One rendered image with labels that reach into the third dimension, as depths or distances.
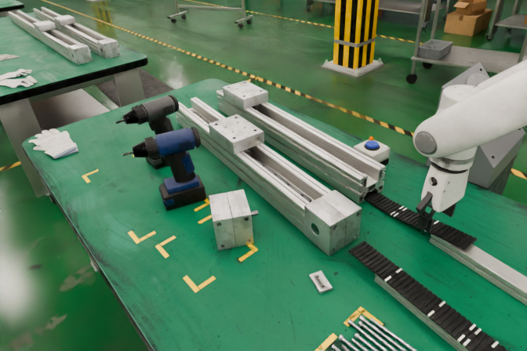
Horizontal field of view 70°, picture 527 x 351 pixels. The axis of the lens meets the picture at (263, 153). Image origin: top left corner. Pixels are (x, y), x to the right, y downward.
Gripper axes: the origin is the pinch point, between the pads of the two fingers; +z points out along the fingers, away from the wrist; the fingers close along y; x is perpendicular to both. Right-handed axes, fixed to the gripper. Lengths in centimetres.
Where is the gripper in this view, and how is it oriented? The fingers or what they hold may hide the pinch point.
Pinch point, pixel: (436, 217)
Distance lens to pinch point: 97.8
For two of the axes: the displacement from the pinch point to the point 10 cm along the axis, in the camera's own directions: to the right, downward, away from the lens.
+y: 8.3, -3.4, 4.5
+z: 0.6, 8.5, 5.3
